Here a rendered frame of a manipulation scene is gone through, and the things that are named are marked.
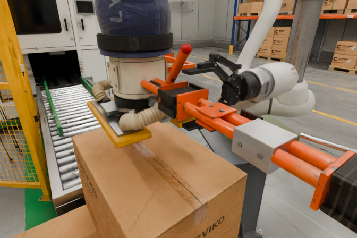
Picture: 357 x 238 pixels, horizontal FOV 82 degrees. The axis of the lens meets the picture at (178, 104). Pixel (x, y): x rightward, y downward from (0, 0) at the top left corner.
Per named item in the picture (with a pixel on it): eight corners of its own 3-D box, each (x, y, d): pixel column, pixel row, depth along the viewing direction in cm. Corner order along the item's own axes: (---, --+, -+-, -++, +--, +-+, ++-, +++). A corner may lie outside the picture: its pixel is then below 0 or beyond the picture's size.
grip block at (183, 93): (156, 109, 50) (155, 86, 48) (188, 101, 55) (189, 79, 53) (175, 122, 44) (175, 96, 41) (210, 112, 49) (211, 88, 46)
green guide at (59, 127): (38, 88, 281) (36, 82, 278) (47, 86, 287) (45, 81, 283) (48, 139, 159) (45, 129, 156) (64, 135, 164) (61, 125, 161)
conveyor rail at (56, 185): (38, 99, 285) (34, 85, 278) (42, 98, 288) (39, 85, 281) (60, 224, 109) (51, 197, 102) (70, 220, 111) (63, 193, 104)
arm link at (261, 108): (234, 107, 132) (237, 74, 123) (264, 110, 127) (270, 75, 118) (232, 118, 117) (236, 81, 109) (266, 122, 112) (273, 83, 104)
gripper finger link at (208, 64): (218, 66, 48) (218, 53, 47) (201, 69, 45) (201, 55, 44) (213, 65, 49) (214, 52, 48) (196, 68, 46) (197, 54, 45)
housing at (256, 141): (229, 152, 34) (231, 127, 32) (255, 139, 37) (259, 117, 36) (267, 177, 28) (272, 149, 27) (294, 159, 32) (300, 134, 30)
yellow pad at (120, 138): (86, 106, 78) (84, 93, 76) (113, 101, 83) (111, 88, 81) (116, 149, 52) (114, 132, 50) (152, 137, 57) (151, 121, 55)
